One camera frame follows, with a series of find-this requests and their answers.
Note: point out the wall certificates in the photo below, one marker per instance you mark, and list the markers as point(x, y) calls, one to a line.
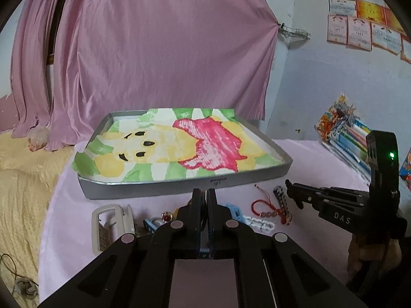
point(365, 24)

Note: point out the wire wall basket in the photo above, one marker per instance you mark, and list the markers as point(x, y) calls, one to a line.
point(286, 32)

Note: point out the pink curtain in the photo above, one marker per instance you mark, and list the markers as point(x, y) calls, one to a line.
point(123, 55)

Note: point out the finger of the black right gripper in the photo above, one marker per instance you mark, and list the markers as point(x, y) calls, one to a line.
point(321, 189)
point(308, 198)

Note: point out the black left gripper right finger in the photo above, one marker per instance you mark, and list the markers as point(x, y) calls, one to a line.
point(214, 224)

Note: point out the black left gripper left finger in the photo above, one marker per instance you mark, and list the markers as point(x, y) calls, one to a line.
point(194, 224)

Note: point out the grey jewelry tray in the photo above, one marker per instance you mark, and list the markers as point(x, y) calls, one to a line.
point(122, 190)

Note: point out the blue smart watch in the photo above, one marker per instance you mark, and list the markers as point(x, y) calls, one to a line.
point(151, 225)

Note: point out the pink table cloth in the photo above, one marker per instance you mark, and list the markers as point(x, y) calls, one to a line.
point(206, 258)

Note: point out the yellow blanket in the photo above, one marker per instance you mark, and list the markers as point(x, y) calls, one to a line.
point(28, 180)

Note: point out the white chain hair clip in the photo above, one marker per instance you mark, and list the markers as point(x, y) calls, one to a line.
point(259, 224)

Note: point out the beige hair claw clip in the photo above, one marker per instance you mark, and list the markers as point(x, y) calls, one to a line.
point(108, 223)

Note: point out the cartoon printed tray liner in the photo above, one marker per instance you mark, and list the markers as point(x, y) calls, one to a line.
point(172, 144)

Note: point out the right hand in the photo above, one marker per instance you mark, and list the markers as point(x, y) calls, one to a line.
point(380, 255)

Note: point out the stack of colourful books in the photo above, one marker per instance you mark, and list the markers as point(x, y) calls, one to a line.
point(344, 134)

